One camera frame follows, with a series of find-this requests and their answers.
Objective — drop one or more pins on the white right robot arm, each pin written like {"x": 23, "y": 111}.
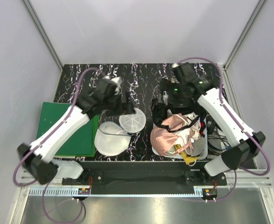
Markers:
{"x": 245, "y": 142}

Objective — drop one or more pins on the pink satin bra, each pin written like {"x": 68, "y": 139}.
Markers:
{"x": 166, "y": 142}

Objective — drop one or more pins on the black lace bra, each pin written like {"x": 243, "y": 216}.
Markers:
{"x": 159, "y": 113}

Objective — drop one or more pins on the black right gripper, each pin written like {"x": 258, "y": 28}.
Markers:
{"x": 167, "y": 87}

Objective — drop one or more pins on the white bra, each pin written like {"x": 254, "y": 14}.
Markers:
{"x": 192, "y": 133}

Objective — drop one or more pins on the yellow cloth item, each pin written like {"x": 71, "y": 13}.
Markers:
{"x": 189, "y": 160}

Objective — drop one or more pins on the green binder folder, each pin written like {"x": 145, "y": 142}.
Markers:
{"x": 78, "y": 133}

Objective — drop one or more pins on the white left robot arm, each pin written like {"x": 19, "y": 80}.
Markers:
{"x": 37, "y": 158}

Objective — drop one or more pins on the black marbled table mat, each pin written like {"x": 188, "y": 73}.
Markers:
{"x": 142, "y": 80}

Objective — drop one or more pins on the black headphones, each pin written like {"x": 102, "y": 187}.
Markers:
{"x": 210, "y": 124}

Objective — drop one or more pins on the white mesh laundry bag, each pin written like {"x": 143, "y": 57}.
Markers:
{"x": 112, "y": 139}

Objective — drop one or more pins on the grey cloth item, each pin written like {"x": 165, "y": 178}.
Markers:
{"x": 198, "y": 146}

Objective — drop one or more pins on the white laundry basket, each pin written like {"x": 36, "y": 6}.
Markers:
{"x": 184, "y": 110}

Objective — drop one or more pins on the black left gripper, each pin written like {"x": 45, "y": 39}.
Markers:
{"x": 124, "y": 108}

